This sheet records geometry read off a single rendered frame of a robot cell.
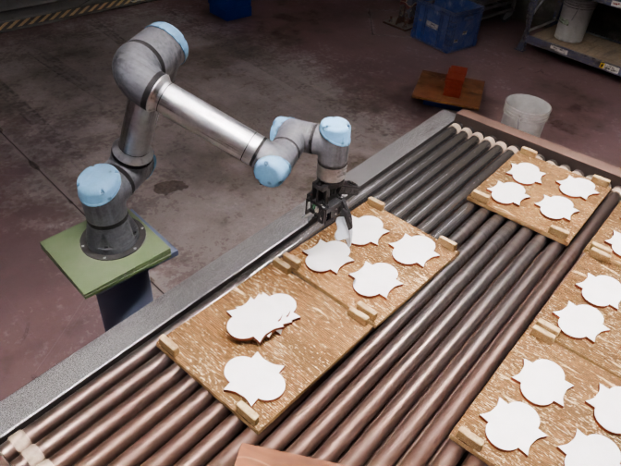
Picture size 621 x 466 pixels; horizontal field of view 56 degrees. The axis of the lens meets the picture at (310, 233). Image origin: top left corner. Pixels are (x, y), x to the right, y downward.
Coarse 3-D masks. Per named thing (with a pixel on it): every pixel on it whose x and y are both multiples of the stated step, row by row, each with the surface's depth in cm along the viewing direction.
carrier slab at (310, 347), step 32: (256, 288) 157; (288, 288) 157; (192, 320) 147; (224, 320) 147; (320, 320) 149; (352, 320) 150; (192, 352) 139; (224, 352) 140; (288, 352) 141; (320, 352) 141; (224, 384) 133; (288, 384) 134
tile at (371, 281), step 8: (368, 264) 165; (376, 264) 165; (384, 264) 165; (360, 272) 163; (368, 272) 163; (376, 272) 163; (384, 272) 163; (392, 272) 163; (360, 280) 160; (368, 280) 160; (376, 280) 160; (384, 280) 160; (392, 280) 161; (360, 288) 157; (368, 288) 158; (376, 288) 158; (384, 288) 158; (392, 288) 159; (360, 296) 157; (368, 296) 156; (376, 296) 157; (384, 296) 156
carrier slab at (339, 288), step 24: (360, 216) 184; (384, 216) 184; (312, 240) 173; (336, 240) 174; (384, 240) 175; (432, 240) 177; (360, 264) 166; (432, 264) 168; (336, 288) 158; (408, 288) 160; (384, 312) 153
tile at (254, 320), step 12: (252, 300) 149; (264, 300) 149; (228, 312) 146; (240, 312) 146; (252, 312) 146; (264, 312) 146; (276, 312) 146; (228, 324) 143; (240, 324) 143; (252, 324) 143; (264, 324) 143; (276, 324) 143; (240, 336) 140; (252, 336) 140; (264, 336) 141
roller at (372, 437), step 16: (592, 176) 213; (544, 240) 183; (528, 256) 176; (512, 272) 170; (496, 288) 164; (480, 304) 159; (464, 320) 155; (480, 320) 156; (448, 336) 151; (464, 336) 151; (448, 352) 146; (432, 368) 142; (416, 384) 138; (400, 400) 134; (416, 400) 137; (384, 416) 130; (400, 416) 132; (368, 432) 127; (384, 432) 128; (352, 448) 124; (368, 448) 124; (352, 464) 121
